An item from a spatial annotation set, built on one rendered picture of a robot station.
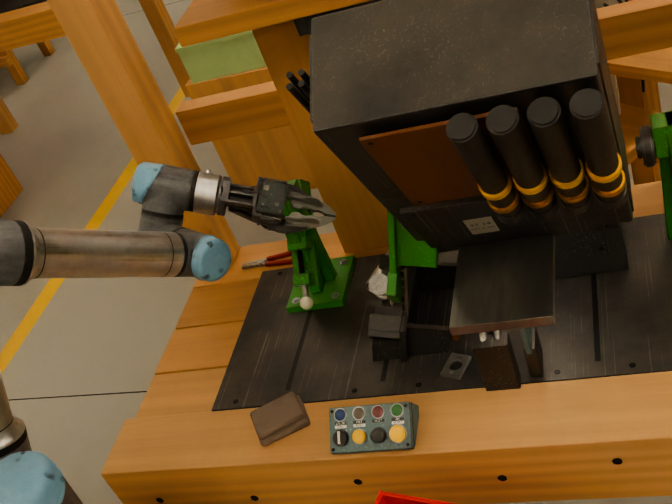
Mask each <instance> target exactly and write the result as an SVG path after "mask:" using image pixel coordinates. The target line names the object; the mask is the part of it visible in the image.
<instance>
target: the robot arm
mask: <svg viewBox="0 0 672 504"><path fill-rule="evenodd" d="M267 180H268V181H267ZM272 181H274V182H272ZM278 182H280V183H278ZM131 194H132V200H133V201H134V202H137V203H139V204H142V207H141V209H142V211H141V217H140V224H139V230H138V231H126V230H94V229H61V228H32V227H31V226H30V225H29V224H28V223H27V222H26V221H23V220H7V219H1V218H0V286H22V285H25V284H27V283H28V282H29V281H30V279H40V278H131V277H196V278H197V279H198V280H201V281H204V280H205V281H209V282H213V281H217V280H219V279H221V278H222V277H223V276H224V275H225V274H226V273H227V271H228V270H229V267H230V265H231V261H232V260H231V251H230V248H229V246H228V245H227V244H226V243H225V242H224V241H223V240H221V239H218V238H216V237H215V236H214V235H210V234H208V235H207V234H204V233H201V232H197V231H194V230H191V229H188V228H185V227H182V224H183V217H184V215H183V214H184V211H190V212H194V213H200V214H206V215H212V216H214V215H215V214H216V213H217V215H220V216H225V212H226V207H227V206H229V209H228V210H229V211H230V212H232V213H234V214H236V215H238V216H241V217H243V218H245V219H247V220H250V221H252V222H254V223H256V224H257V225H258V226H259V225H265V226H268V229H267V230H268V231H275V232H278V233H282V234H291V233H295V232H300V231H304V230H308V229H312V228H316V227H320V226H323V225H326V224H328V223H330V222H332V221H334V220H335V219H336V213H335V212H334V211H333V210H332V209H331V208H330V207H329V206H328V205H326V204H325V203H323V202H322V201H320V200H319V199H318V198H316V197H314V196H311V195H308V194H307V193H305V192H304V191H303V190H301V189H300V188H298V187H297V186H294V185H291V184H287V182H286V181H281V180H275V179H269V178H263V177H258V182H257V185H256V186H252V187H250V186H244V185H238V184H233V183H231V177H226V176H224V177H223V178H222V176H221V175H219V174H214V173H211V170H210V169H207V170H206V172H202V171H197V170H192V169H186V168H180V167H175V166H169V165H166V164H157V163H150V162H142V163H140V164H139V165H138V166H137V168H136V170H135V173H134V178H133V183H132V193H131ZM288 200H289V201H290V203H291V206H292V208H293V209H298V210H300V209H309V210H311V211H312V212H319V213H321V214H323V215H324V216H321V217H318V216H315V215H310V216H304V215H302V214H300V213H299V212H292V213H291V214H290V215H289V216H285V215H284V206H285V203H287V201H288ZM284 218H285V219H284ZM0 504H83V503H82V501H81V500H80V499H79V497H78V496H77V494H76V493H75V492H74V490H73V489H72V488H71V486H70V485H69V483H68V482H67V481H66V479H65V478H64V476H63V474H62V472H61V470H60V468H59V467H58V466H57V465H56V464H55V463H54V462H53V461H52V460H51V459H50V458H49V457H47V456H46V455H45V454H43V453H40V452H37V451H32V449H31V446H30V442H29V438H28V434H27V431H26V427H25V424H24V421H23V420H22V419H20V418H18V417H16V416H13V415H12V412H11V408H10V405H9V401H8V397H7V393H6V389H5V386H4V382H3V378H2V374H1V371H0Z"/></svg>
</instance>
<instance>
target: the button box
mask: <svg viewBox="0 0 672 504"><path fill-rule="evenodd" d="M396 404H399V405H400V406H401V407H402V409H403V411H402V414H401V415H399V416H394V415H393V414H392V412H391V409H392V407H393V406H394V405H396ZM375 406H380V407H382V409H383V414H382V416H381V417H379V418H376V417H374V416H373V414H372V410H373V408H374V407H375ZM356 408H362V409H363V411H364V416H363V417H362V418H361V419H356V418H355V417H354V415H353V412H354V410H355V409H356ZM338 409H342V410H344V412H345V418H344V419H343V420H341V421H339V420H337V419H336V418H335V412H336V411H337V410H338ZM418 422H419V406H418V405H416V404H414V403H412V402H408V401H407V402H395V403H384V404H372V405H360V406H348V407H337V408H330V409H329V423H330V452H331V454H346V453H361V452H376V451H391V450H406V449H414V447H415V443H416V436H417V429H418ZM394 425H400V426H402V427H404V428H405V430H406V437H405V439H404V440H403V441H402V442H394V441H392V440H391V439H390V436H389V431H390V429H391V428H392V427H393V426H394ZM375 428H381V429H383V430H384V432H385V438H384V440H383V441H382V442H375V441H373V440H372V438H371V433H372V431H373V430H374V429H375ZM357 429H360V430H363V431H364V432H365V434H366V439H365V441H364V442H363V443H361V444H358V443H355V442H354V441H353V439H352V434H353V432H354V431H355V430H357ZM338 430H342V431H344V432H346V434H347V437H348V439H347V442H346V443H345V444H344V445H341V446H339V445H336V444H335V443H334V442H333V434H334V433H335V432H336V431H338Z"/></svg>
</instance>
